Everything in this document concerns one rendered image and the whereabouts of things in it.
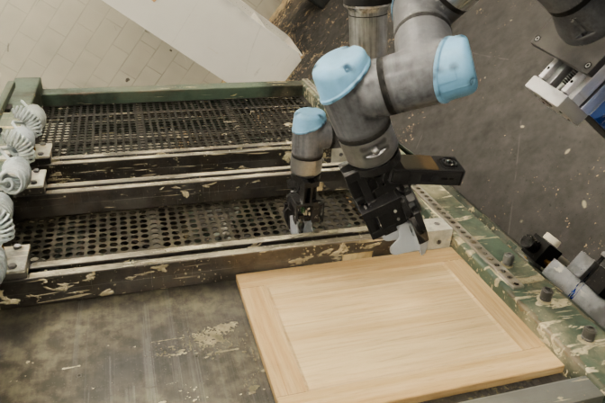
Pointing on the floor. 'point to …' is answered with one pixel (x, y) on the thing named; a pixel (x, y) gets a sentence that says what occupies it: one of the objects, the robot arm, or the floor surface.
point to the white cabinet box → (185, 11)
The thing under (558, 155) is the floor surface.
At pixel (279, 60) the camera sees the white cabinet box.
